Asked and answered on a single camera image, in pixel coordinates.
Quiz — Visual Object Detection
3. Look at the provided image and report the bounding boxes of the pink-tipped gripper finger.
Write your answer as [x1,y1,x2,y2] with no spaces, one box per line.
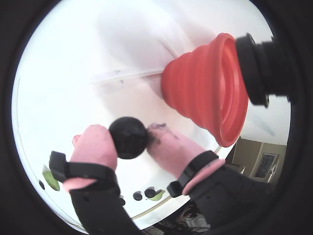
[146,123,272,226]
[48,124,142,235]

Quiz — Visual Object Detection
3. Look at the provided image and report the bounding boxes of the red collapsible silicone funnel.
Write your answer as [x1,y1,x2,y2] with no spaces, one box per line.
[160,32,249,147]

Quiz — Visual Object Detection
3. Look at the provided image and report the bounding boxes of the green dried leaf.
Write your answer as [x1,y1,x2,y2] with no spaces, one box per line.
[42,168,61,192]
[146,189,166,202]

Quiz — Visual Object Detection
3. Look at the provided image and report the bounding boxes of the dark wall board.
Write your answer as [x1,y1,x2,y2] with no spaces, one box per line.
[254,153,277,178]

